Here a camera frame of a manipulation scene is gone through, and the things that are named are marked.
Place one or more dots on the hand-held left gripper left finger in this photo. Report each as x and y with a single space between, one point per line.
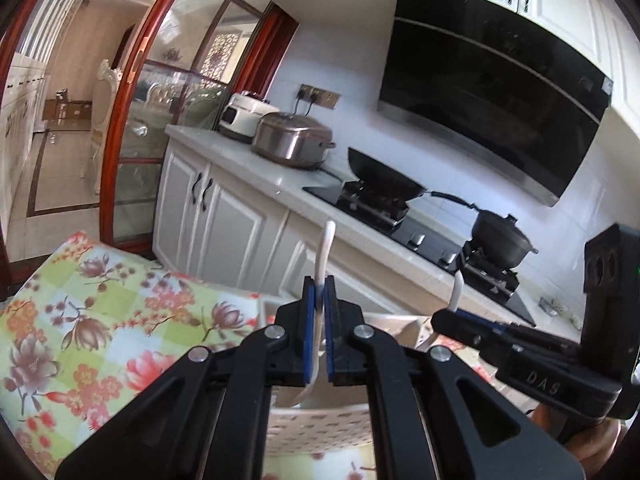
311 332

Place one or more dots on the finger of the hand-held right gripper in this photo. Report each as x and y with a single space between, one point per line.
460 327
550 380

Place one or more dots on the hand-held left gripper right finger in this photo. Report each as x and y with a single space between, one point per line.
330 332

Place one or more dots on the white ceramic spoon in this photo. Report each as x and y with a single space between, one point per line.
326 250
456 295

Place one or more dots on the beige perforated utensil holder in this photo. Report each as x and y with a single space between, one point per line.
320 430

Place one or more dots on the person's right hand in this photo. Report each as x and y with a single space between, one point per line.
595 452

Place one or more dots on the black lidded pot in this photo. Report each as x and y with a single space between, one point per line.
500 242

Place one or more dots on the black gas stove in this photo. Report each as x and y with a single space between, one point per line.
425 240

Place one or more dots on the white base cabinet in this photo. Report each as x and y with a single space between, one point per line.
235 220

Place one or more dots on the black wok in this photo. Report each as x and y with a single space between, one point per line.
380 175

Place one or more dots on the silver rice cooker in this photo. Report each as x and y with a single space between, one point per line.
290 140

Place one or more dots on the floral tablecloth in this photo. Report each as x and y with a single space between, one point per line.
100 320

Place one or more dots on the white rice cooker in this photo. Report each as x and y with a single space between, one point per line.
240 115

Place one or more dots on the black range hood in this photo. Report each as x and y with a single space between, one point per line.
475 85

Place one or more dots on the red wooden glass door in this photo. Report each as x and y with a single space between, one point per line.
135 85

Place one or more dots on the white ornate dining chair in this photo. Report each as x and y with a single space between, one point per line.
102 110

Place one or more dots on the cardboard boxes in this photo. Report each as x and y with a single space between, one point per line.
65 110

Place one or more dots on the white hallway cabinet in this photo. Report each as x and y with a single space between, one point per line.
25 85

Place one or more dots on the wall power outlet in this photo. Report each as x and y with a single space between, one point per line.
325 96

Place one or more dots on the white wall cabinets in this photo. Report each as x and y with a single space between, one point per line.
560 5

